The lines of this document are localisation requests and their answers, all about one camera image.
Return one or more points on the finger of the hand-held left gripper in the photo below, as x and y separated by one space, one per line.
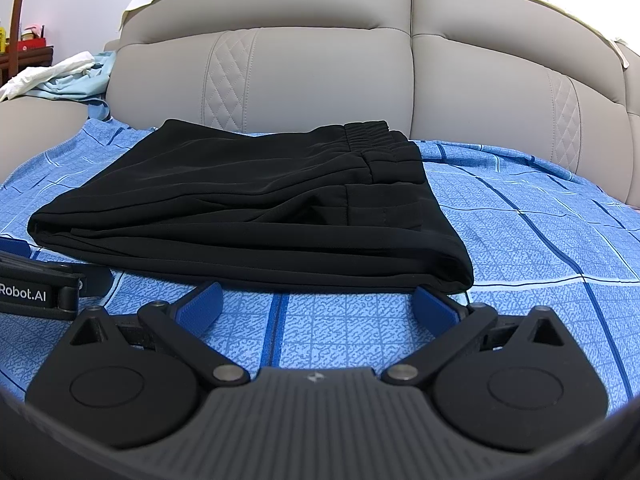
12 248
96 282

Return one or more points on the beige leather sofa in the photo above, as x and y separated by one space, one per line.
325 70

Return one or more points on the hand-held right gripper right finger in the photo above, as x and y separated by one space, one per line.
437 307

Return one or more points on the black pants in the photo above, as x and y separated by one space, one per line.
250 200

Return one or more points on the red box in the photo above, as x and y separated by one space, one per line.
31 44

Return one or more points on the yellow container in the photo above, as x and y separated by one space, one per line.
2 40

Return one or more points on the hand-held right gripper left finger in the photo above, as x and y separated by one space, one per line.
197 305

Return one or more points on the light blue cloth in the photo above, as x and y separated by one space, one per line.
85 82

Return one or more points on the blue checked blanket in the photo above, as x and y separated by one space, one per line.
525 260

